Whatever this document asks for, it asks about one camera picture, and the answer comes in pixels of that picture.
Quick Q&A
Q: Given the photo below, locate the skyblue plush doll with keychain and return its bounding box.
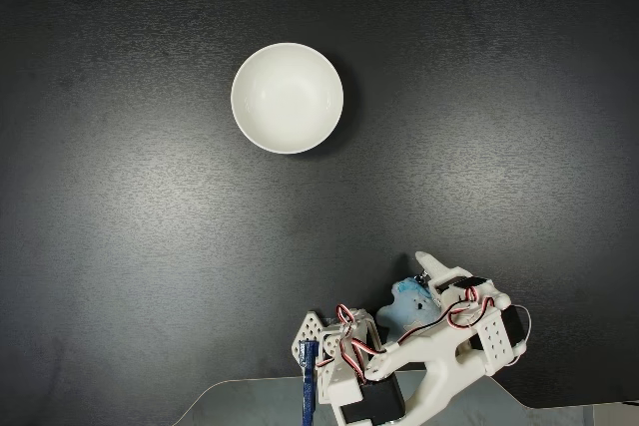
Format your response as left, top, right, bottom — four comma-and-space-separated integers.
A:
374, 268, 443, 342

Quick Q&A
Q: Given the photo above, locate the white bowl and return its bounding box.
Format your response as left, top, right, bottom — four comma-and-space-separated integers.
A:
230, 42, 345, 156

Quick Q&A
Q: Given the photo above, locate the blue bar clamp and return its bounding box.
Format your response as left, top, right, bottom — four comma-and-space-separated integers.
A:
298, 339, 320, 426

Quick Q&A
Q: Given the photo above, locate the forearm servo cable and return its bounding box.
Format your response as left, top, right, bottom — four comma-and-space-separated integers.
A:
393, 290, 500, 347

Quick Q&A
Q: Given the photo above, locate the long loose servo cable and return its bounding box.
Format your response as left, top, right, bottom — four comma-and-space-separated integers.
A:
511, 303, 532, 363

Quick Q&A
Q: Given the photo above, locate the servo cable bundle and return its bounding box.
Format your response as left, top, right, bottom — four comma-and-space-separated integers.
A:
319, 303, 386, 383

